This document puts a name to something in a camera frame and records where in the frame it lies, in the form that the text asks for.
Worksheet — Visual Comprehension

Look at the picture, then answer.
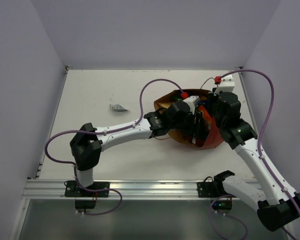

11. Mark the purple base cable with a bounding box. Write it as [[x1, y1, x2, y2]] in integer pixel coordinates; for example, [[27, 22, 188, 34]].
[[208, 192, 249, 240], [74, 187, 123, 216]]

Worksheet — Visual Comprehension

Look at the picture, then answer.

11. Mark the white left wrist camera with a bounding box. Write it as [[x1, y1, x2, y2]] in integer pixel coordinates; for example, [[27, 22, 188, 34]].
[[182, 95, 200, 115]]

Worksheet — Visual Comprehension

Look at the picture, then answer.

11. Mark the dark blue snack bag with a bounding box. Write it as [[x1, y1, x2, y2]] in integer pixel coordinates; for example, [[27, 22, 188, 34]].
[[198, 96, 210, 106]]

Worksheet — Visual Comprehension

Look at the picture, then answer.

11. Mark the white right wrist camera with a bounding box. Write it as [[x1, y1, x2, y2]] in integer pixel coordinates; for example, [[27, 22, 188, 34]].
[[213, 74, 235, 96]]

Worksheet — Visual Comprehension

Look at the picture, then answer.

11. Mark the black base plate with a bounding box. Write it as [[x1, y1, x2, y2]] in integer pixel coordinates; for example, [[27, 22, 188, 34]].
[[63, 180, 110, 198], [196, 181, 218, 198]]

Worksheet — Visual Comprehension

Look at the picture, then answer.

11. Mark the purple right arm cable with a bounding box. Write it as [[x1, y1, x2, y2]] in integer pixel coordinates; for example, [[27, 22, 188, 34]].
[[214, 68, 300, 240]]

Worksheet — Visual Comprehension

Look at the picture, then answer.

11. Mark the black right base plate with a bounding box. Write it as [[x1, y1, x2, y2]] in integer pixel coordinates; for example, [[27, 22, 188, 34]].
[[196, 181, 218, 198]]

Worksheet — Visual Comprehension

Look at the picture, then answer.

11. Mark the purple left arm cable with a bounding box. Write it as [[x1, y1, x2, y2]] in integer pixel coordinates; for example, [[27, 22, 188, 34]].
[[44, 78, 187, 187]]

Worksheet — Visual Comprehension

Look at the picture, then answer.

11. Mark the orange snack packet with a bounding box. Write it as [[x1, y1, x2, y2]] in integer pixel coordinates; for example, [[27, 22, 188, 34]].
[[198, 104, 213, 130]]

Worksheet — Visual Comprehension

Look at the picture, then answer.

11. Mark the aluminium front rail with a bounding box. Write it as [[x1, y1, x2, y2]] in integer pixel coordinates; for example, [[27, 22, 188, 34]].
[[23, 178, 262, 201]]

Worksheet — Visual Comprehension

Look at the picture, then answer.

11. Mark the red paper bag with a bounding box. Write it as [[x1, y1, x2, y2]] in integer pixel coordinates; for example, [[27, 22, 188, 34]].
[[167, 88, 224, 150]]

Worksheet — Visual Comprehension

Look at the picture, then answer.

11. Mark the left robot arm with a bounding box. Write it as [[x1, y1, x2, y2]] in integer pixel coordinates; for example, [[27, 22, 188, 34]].
[[69, 100, 209, 197]]

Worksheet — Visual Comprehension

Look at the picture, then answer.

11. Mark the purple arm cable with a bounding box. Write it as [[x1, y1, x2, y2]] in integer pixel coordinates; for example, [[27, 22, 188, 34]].
[[44, 78, 187, 187], [214, 68, 300, 240]]

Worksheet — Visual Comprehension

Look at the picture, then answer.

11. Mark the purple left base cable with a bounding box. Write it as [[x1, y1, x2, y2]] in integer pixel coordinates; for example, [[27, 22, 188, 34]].
[[74, 187, 123, 216]]

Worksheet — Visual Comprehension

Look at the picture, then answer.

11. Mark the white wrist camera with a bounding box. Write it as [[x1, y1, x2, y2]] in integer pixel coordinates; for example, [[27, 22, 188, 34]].
[[182, 95, 200, 115], [213, 74, 235, 96]]

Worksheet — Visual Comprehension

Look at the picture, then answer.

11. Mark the brown kraft snack bag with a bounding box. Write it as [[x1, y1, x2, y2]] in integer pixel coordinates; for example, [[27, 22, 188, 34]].
[[153, 101, 174, 112]]

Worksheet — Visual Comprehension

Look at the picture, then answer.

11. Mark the aluminium right table rail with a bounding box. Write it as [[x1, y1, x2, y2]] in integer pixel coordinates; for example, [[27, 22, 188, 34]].
[[233, 72, 255, 130]]

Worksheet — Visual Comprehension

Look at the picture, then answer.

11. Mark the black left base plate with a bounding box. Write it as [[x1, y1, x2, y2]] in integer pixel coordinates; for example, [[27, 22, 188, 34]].
[[63, 180, 110, 198]]

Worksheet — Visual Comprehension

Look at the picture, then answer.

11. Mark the small silver blue snack packet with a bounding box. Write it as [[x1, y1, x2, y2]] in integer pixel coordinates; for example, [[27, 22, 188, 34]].
[[109, 104, 128, 112]]

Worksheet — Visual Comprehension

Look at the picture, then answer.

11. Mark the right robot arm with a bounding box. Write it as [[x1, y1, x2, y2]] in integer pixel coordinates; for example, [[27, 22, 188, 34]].
[[209, 92, 300, 232]]

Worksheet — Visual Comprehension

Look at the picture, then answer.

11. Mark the green yellow chips bag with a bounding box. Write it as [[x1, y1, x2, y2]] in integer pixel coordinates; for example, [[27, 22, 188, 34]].
[[170, 95, 182, 102]]

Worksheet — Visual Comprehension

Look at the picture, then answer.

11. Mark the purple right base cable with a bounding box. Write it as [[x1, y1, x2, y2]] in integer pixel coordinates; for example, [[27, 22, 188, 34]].
[[208, 192, 249, 240]]

